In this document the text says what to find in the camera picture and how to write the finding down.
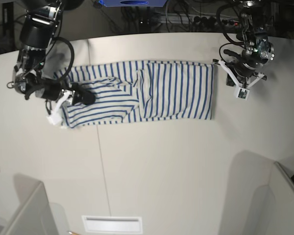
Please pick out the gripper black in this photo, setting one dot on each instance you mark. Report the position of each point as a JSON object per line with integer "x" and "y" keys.
{"x": 50, "y": 89}
{"x": 251, "y": 58}

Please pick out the blue white striped T-shirt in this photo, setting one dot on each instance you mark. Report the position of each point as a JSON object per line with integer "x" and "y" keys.
{"x": 141, "y": 90}

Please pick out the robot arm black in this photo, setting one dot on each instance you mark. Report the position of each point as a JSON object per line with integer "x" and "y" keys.
{"x": 43, "y": 20}
{"x": 253, "y": 39}

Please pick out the white power strip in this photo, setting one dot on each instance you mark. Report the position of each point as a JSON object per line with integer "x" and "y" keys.
{"x": 179, "y": 18}

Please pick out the blue box at top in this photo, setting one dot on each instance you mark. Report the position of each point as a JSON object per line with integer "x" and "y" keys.
{"x": 128, "y": 3}

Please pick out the white label plate on table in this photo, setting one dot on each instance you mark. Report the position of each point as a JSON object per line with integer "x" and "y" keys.
{"x": 113, "y": 225}

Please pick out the grey divider panel left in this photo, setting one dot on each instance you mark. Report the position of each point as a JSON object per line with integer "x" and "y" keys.
{"x": 32, "y": 217}

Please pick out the grey divider panel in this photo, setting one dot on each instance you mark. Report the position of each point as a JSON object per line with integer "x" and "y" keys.
{"x": 272, "y": 208}
{"x": 32, "y": 217}

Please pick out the grey divider panel right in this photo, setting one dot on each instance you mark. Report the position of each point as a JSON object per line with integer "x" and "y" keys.
{"x": 272, "y": 208}

